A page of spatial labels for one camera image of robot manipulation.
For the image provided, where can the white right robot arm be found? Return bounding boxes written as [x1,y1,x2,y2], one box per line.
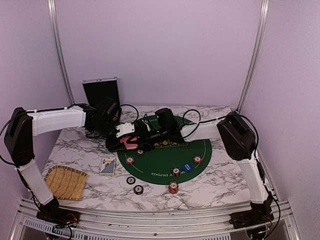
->
[134,108,273,224]

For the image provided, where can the aluminium frame post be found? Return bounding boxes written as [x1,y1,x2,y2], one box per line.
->
[47,0,75,105]
[236,0,270,113]

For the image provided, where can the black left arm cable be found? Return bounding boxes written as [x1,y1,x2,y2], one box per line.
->
[84,103,141,138]

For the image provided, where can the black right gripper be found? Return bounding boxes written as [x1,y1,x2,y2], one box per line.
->
[126,127,169,152]

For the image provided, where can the blue small blind button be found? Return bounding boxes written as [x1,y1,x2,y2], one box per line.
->
[182,163,194,173]

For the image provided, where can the black poker chip stack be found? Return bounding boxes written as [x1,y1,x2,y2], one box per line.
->
[133,185,144,195]

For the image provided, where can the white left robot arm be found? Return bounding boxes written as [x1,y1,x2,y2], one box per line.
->
[2,103,135,223]

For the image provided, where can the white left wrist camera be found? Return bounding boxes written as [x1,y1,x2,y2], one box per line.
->
[115,122,135,138]

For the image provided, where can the playing card box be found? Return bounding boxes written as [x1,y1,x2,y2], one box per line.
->
[99,157,116,177]

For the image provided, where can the round green poker mat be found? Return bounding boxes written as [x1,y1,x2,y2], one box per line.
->
[116,114,213,185]

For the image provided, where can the aluminium front rail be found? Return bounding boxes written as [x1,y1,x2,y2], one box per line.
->
[8,198,301,240]

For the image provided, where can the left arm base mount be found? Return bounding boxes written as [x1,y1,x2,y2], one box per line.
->
[34,196,80,227]

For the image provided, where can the left aluminium frame post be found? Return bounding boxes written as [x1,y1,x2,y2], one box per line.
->
[47,0,75,105]

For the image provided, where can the red poker chip stack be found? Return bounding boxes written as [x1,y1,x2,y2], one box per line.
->
[168,181,179,194]

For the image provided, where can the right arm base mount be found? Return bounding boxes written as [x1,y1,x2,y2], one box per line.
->
[229,194,275,229]

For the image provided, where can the aluminium poker chip case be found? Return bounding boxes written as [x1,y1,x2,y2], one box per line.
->
[82,76,121,120]

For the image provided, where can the right aluminium frame post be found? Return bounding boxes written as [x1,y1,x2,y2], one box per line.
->
[236,0,270,113]

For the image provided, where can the red playing card deck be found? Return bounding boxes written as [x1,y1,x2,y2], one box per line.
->
[120,136,138,150]

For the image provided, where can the woven bamboo tray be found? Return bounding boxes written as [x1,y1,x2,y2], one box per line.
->
[44,165,88,201]

